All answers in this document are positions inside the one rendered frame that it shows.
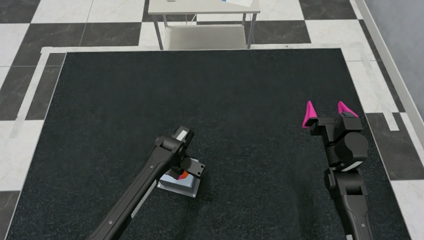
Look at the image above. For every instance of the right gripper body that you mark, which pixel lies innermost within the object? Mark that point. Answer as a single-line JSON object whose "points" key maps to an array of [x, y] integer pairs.
{"points": [[320, 122]]}

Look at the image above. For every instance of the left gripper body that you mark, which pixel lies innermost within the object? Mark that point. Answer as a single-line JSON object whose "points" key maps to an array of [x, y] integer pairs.
{"points": [[173, 174]]}

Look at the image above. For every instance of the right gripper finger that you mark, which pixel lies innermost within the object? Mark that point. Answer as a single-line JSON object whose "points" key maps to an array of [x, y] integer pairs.
{"points": [[310, 112], [340, 110]]}

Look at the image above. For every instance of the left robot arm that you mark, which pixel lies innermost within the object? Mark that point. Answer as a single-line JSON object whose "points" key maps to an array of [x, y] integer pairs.
{"points": [[169, 152]]}

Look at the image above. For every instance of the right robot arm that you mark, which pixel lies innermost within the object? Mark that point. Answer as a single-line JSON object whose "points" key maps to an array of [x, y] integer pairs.
{"points": [[344, 179]]}

